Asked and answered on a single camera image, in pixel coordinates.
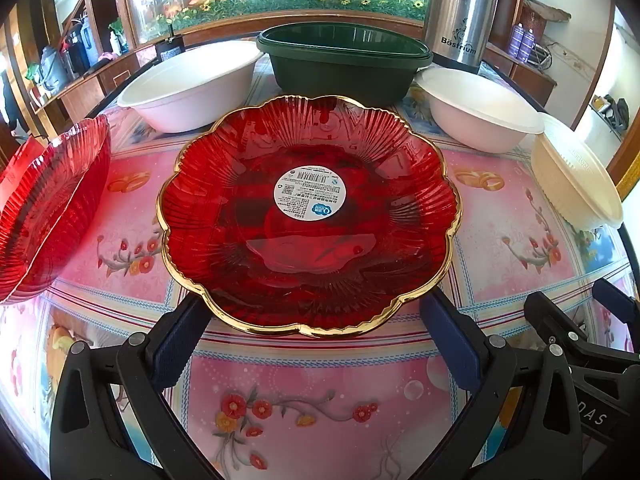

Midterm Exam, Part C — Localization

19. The wooden side cabinet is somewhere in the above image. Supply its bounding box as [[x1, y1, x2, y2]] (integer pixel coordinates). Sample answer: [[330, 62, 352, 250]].
[[485, 35, 558, 107]]

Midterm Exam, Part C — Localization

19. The dark green plastic bowl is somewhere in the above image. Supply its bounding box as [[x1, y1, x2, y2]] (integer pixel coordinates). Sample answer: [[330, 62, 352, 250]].
[[256, 23, 433, 107]]

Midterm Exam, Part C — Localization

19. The small black motor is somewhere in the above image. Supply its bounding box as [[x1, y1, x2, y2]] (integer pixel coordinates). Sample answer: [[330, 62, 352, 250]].
[[155, 24, 187, 63]]

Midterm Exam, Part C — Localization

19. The cream plastic bowl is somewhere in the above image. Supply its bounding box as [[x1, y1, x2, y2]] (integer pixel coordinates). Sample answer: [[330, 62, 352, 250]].
[[531, 112, 625, 232]]

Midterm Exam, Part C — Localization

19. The labelled red glass plate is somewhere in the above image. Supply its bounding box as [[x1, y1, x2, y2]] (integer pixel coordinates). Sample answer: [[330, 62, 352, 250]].
[[156, 94, 463, 337]]

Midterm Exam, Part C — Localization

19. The stainless steel thermos kettle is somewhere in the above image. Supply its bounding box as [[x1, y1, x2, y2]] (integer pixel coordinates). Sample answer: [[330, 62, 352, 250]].
[[422, 0, 501, 75]]

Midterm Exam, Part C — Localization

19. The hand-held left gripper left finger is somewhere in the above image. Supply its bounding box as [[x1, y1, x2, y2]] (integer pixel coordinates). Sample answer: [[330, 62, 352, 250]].
[[50, 292, 213, 480]]

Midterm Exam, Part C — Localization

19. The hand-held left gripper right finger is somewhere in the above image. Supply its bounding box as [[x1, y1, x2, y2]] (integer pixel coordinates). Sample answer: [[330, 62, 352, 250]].
[[419, 290, 583, 480]]

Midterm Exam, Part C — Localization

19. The white paper bowl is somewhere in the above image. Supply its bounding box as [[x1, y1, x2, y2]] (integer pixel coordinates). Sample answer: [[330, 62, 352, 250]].
[[415, 67, 545, 155], [117, 40, 265, 134]]

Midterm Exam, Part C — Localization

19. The black appliance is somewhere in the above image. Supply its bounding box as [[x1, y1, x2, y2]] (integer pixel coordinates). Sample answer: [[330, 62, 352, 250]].
[[64, 22, 92, 75]]

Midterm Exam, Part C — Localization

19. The grey jug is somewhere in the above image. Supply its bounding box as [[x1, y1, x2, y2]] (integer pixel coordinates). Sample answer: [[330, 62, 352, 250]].
[[39, 45, 69, 96]]

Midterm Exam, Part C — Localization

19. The printed floral tablecloth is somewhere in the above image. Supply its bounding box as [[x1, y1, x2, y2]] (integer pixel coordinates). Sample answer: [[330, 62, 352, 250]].
[[0, 55, 640, 480]]

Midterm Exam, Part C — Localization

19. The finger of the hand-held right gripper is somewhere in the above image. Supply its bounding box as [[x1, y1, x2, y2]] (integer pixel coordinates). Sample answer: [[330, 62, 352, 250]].
[[592, 277, 640, 356], [524, 291, 637, 374]]

